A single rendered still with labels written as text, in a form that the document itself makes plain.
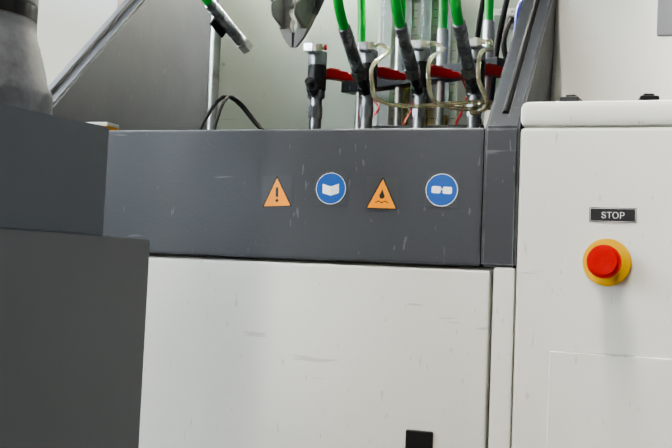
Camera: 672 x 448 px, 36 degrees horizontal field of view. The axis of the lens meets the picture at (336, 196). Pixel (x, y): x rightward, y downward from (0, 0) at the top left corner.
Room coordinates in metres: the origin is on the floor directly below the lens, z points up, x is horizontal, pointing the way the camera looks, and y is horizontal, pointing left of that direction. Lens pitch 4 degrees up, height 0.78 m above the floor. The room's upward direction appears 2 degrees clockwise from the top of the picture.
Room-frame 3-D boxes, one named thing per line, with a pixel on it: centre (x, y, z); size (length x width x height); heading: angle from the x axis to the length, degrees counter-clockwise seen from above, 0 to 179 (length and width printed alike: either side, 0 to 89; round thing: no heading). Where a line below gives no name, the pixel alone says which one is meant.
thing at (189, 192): (1.31, 0.12, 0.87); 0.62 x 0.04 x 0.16; 70
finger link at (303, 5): (1.48, 0.06, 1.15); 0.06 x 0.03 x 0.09; 160
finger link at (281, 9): (1.49, 0.09, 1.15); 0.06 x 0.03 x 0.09; 160
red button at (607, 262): (1.12, -0.29, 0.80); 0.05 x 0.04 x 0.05; 70
